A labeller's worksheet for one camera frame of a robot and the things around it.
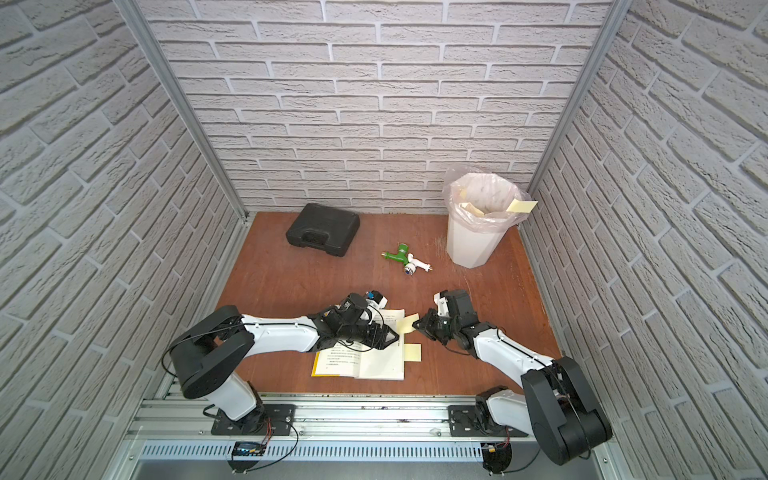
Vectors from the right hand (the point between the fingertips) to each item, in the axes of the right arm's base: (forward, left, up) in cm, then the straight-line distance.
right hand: (416, 324), depth 86 cm
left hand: (0, +9, 0) cm, 9 cm away
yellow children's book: (-10, +12, -2) cm, 16 cm away
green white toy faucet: (+27, 0, -3) cm, 27 cm away
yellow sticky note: (0, +3, -1) cm, 3 cm away
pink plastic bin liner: (+37, -27, +13) cm, 48 cm away
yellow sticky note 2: (-7, +2, -2) cm, 8 cm away
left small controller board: (-27, +46, -6) cm, 53 cm away
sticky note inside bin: (+24, -16, +24) cm, 38 cm away
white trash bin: (+24, -22, +3) cm, 33 cm away
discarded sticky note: (+24, -33, +23) cm, 47 cm away
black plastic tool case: (+38, +30, +3) cm, 49 cm away
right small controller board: (-33, -16, -5) cm, 37 cm away
